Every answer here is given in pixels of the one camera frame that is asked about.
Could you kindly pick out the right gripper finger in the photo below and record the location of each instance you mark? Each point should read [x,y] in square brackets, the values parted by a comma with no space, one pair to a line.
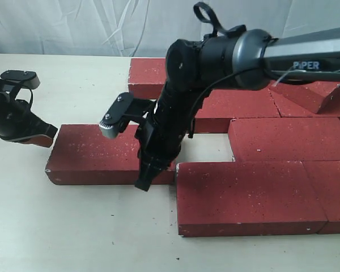
[148,171]

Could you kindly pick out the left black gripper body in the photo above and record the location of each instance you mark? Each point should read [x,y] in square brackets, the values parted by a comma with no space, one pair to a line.
[17,122]

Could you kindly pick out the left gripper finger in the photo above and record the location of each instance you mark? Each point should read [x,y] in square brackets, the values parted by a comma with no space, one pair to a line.
[41,128]
[38,140]

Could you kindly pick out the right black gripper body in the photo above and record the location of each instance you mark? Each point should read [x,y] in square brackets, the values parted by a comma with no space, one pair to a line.
[161,135]

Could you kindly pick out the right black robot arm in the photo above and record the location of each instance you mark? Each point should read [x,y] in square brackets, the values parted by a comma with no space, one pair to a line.
[245,60]

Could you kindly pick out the white backdrop cloth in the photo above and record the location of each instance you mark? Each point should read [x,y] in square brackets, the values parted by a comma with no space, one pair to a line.
[145,28]

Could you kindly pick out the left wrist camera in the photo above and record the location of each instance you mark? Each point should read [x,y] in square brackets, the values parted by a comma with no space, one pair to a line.
[12,81]

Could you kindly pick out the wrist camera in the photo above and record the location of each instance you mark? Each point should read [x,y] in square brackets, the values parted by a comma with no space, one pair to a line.
[12,81]
[125,109]

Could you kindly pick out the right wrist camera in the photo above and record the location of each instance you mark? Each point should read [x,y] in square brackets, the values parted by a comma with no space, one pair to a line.
[125,109]

